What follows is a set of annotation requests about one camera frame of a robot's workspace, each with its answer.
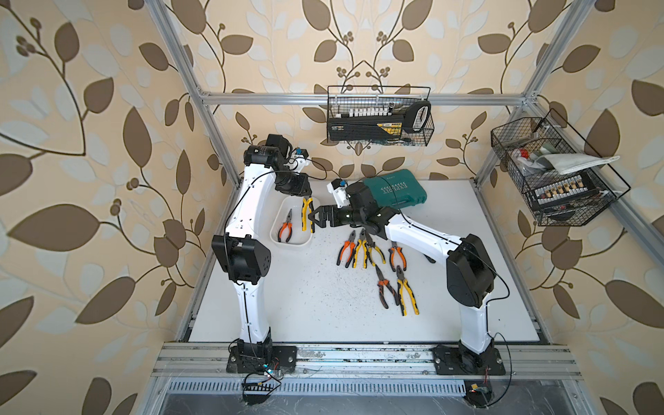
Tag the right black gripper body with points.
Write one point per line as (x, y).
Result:
(345, 215)

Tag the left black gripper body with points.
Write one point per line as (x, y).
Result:
(296, 184)

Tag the yellow black combination pliers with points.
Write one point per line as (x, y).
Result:
(361, 246)
(307, 209)
(405, 293)

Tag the white plastic storage box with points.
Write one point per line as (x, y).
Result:
(299, 238)

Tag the small orange black pliers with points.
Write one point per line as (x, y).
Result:
(285, 232)

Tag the orange black combination pliers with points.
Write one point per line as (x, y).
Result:
(346, 253)

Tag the yellow black long-nose pliers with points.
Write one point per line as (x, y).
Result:
(372, 247)

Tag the Greener orange black pliers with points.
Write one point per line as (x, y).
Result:
(396, 257)

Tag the orange handled long-nose pliers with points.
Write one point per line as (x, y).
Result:
(384, 284)

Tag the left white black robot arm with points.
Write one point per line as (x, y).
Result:
(276, 166)

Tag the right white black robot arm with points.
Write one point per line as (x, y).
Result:
(470, 274)

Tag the black yellow tool case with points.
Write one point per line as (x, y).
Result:
(366, 128)

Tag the green plastic tool case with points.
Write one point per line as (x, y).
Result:
(399, 189)

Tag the white paper booklet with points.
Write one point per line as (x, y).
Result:
(569, 163)

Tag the socket set tray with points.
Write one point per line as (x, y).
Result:
(565, 190)

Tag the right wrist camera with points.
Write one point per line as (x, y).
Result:
(355, 195)

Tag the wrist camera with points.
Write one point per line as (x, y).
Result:
(299, 153)
(355, 195)

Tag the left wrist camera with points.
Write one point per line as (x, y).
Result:
(299, 153)

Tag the back black wire basket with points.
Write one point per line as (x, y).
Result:
(412, 102)

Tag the black wire basket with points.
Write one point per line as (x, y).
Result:
(520, 142)
(412, 102)

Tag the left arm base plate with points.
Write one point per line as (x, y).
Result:
(248, 358)

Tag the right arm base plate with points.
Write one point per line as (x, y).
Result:
(459, 360)

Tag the aluminium front rail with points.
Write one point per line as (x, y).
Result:
(386, 361)

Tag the right black wire basket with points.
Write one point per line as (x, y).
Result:
(520, 142)

